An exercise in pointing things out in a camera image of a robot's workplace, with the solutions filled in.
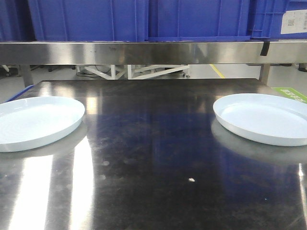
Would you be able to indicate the light blue plate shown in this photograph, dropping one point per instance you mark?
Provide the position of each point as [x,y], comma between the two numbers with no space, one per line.
[263,118]
[34,122]

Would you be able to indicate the white paper label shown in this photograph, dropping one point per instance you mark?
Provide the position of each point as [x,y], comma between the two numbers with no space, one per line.
[294,22]

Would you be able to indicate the left steel shelf leg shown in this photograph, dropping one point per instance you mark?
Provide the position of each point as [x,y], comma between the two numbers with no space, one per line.
[26,75]

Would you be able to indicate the blue plastic bin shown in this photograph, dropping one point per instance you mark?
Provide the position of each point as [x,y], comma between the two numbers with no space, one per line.
[74,20]
[198,20]
[265,18]

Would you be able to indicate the green floor sign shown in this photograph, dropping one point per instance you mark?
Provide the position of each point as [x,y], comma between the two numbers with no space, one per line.
[291,93]

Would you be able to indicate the black tape strip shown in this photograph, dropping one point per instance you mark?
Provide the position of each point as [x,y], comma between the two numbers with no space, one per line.
[265,48]

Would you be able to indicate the white metal frame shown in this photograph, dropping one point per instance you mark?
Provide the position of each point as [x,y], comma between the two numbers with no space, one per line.
[131,72]

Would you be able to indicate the centre blue plastic bin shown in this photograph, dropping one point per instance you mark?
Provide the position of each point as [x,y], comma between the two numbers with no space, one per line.
[198,20]

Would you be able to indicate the right steel shelf leg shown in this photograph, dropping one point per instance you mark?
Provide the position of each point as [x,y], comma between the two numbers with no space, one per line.
[264,73]

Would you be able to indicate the left blue plastic bin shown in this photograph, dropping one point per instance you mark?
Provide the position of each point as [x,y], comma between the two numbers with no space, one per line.
[74,20]

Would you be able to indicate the right blue plastic bin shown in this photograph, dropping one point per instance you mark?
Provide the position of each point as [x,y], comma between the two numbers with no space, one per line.
[265,18]

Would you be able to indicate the stainless steel shelf rail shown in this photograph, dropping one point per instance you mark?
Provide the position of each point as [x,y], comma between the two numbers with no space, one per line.
[148,53]

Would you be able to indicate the steel shelf leg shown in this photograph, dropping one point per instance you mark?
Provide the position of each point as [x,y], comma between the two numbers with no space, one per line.
[26,75]
[264,73]

